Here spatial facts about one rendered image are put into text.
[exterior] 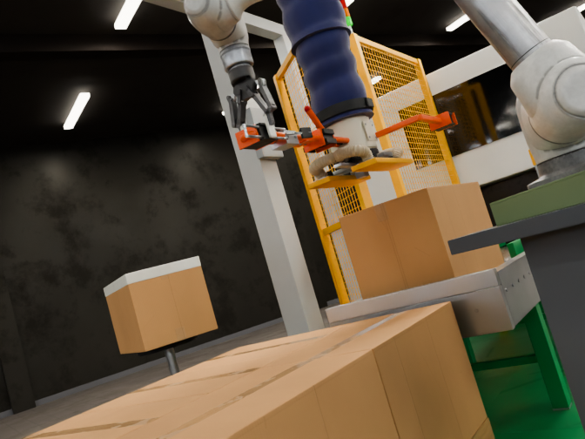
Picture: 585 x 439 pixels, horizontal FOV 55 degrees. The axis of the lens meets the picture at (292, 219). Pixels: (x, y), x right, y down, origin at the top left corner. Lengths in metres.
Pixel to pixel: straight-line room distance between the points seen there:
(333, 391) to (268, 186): 2.10
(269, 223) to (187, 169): 7.53
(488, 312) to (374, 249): 0.50
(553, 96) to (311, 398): 0.81
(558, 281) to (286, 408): 0.76
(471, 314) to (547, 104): 0.95
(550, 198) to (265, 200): 2.07
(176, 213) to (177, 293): 7.40
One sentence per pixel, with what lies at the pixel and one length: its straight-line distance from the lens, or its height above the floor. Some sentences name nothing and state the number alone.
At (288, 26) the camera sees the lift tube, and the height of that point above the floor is 1.68.
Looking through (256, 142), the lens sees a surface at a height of 1.16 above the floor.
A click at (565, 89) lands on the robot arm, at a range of 1.32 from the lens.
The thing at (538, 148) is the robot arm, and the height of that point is 0.91.
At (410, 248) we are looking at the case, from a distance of 2.18.
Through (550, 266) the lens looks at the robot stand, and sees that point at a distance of 1.56.
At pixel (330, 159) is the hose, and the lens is 2.00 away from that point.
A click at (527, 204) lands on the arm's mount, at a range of 1.51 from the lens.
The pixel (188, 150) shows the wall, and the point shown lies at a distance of 10.87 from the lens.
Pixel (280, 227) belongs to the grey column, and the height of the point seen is 1.06.
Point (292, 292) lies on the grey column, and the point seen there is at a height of 0.69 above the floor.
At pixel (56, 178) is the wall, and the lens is 10.03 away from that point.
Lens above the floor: 0.78
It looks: 5 degrees up
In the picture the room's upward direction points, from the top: 16 degrees counter-clockwise
